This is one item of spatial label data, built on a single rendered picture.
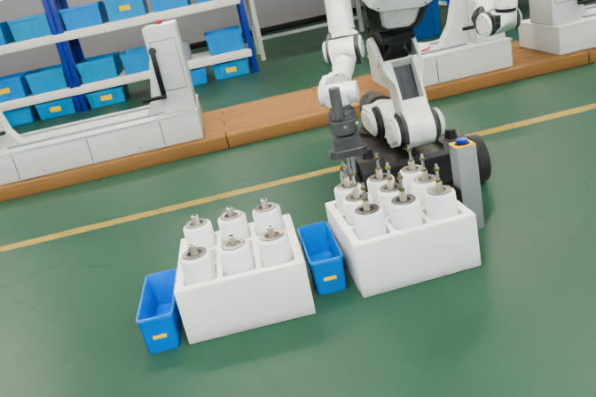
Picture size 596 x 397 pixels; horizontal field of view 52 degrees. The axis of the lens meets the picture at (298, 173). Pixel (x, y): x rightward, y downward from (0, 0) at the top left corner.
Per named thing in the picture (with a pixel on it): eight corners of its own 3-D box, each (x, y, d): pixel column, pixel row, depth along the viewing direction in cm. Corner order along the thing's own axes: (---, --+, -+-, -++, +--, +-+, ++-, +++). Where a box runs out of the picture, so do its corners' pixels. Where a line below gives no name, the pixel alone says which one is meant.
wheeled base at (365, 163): (328, 166, 305) (316, 101, 295) (428, 142, 310) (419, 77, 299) (360, 211, 245) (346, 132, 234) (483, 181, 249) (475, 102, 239)
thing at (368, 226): (372, 272, 189) (362, 219, 183) (355, 261, 197) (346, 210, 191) (397, 260, 192) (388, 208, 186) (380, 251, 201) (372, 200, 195)
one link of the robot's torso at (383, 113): (362, 106, 272) (391, 115, 226) (405, 97, 274) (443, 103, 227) (369, 141, 276) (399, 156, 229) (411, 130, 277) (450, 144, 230)
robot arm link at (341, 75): (320, 110, 189) (325, 89, 200) (349, 106, 187) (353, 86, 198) (316, 92, 186) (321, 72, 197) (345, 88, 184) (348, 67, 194)
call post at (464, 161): (458, 225, 223) (448, 144, 213) (475, 220, 223) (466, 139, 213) (466, 232, 216) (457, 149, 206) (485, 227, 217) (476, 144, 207)
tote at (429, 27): (388, 40, 668) (382, 5, 656) (422, 32, 674) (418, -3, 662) (405, 43, 621) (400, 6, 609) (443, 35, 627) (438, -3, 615)
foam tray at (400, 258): (333, 247, 226) (324, 202, 220) (433, 221, 230) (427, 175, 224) (363, 299, 189) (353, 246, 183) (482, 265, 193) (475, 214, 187)
